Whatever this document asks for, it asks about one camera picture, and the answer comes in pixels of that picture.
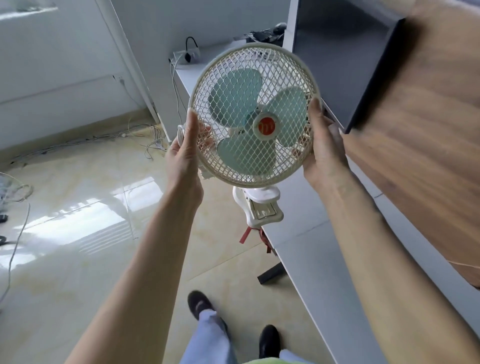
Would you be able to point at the person's right hand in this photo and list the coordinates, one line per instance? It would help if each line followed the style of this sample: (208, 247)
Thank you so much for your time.
(325, 150)

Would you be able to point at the person's left hand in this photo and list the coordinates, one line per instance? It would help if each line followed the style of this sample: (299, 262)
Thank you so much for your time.
(182, 157)

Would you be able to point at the person's left thumb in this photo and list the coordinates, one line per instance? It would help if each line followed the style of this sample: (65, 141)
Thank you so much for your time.
(191, 131)

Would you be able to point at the person's right thumb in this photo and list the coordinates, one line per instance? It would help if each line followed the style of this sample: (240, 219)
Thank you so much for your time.
(315, 123)

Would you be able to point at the white clip fan green blades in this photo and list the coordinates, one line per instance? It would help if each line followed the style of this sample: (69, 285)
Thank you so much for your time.
(255, 112)

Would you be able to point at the person's left forearm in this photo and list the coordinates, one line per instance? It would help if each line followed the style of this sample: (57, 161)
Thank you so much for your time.
(138, 277)

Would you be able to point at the person's right forearm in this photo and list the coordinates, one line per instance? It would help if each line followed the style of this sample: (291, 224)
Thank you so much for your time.
(393, 273)

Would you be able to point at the dark monitor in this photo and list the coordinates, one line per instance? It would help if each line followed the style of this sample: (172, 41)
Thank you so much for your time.
(337, 56)

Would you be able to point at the white power strip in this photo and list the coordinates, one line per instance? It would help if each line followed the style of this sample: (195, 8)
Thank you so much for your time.
(186, 56)

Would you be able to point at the black power plug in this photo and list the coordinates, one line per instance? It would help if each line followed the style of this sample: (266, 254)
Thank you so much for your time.
(191, 45)

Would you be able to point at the wooden partition panel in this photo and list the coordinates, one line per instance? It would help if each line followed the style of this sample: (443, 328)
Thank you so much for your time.
(423, 131)

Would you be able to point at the white desk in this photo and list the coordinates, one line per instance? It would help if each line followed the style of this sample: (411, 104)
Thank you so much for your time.
(307, 232)

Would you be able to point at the red ribbon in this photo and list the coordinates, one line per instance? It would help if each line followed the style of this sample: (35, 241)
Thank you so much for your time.
(262, 238)

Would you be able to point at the black table leg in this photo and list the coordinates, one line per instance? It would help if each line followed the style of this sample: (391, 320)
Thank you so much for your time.
(270, 274)

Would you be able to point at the person's left black shoe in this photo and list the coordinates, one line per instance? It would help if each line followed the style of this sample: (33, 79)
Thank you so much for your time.
(200, 304)

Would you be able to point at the person's black shoe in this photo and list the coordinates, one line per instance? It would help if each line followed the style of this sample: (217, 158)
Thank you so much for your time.
(200, 304)
(269, 340)

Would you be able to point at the person's light blue trousers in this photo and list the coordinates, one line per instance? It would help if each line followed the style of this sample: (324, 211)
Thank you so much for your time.
(221, 343)

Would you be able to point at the person's right black shoe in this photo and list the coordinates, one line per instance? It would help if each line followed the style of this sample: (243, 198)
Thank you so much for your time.
(269, 340)

